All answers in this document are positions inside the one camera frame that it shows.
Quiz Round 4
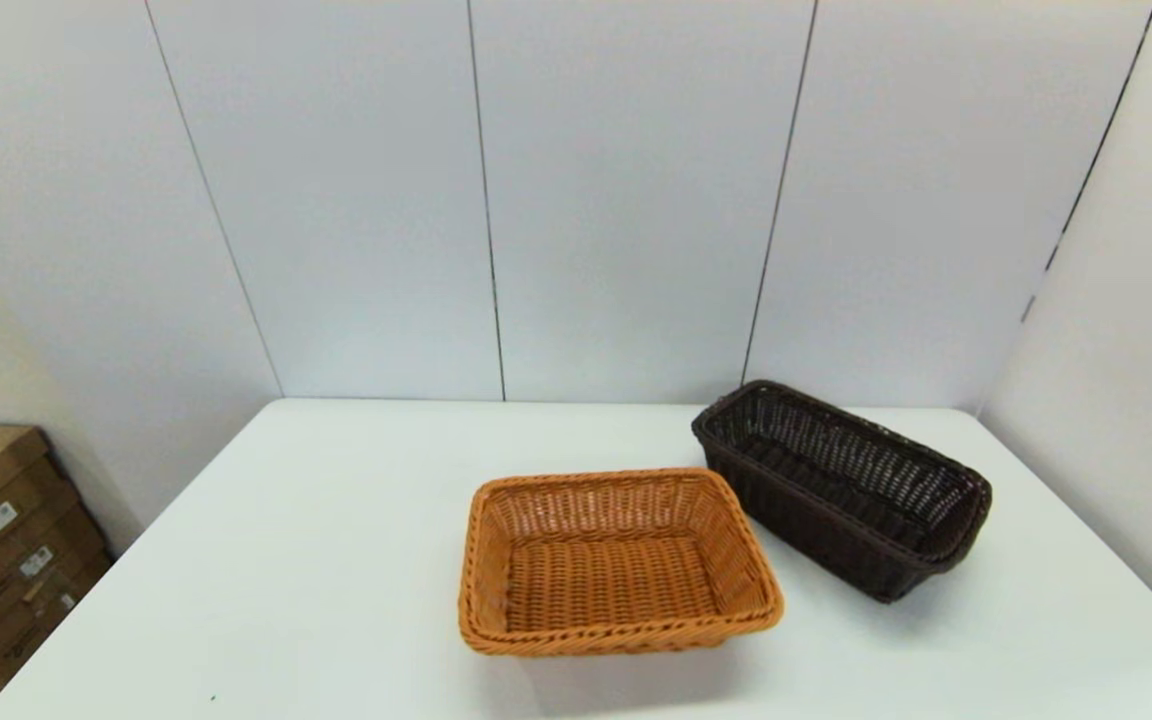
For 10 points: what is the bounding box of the orange wicker basket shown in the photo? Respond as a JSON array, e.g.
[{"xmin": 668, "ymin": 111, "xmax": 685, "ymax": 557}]
[{"xmin": 457, "ymin": 467, "xmax": 786, "ymax": 658}]

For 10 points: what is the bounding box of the dark brown wicker basket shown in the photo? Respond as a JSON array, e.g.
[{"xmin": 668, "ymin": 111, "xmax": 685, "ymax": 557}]
[{"xmin": 691, "ymin": 379, "xmax": 993, "ymax": 604}]

